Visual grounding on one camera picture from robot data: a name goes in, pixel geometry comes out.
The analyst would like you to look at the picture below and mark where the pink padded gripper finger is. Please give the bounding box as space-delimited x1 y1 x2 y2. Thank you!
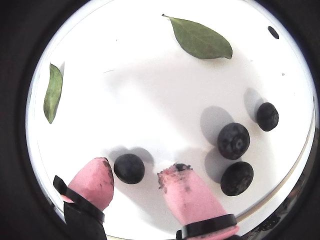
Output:
156 163 241 240
52 156 115 240

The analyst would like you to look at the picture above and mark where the green leaf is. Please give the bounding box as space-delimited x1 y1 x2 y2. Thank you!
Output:
43 62 64 125
161 13 233 60

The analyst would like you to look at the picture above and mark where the white board panel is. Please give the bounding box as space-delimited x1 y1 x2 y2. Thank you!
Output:
26 0 316 238

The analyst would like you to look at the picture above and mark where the dark blue blueberry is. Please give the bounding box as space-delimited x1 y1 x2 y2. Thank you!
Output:
113 153 146 185
267 25 280 40
256 101 280 132
217 122 251 161
220 161 255 197

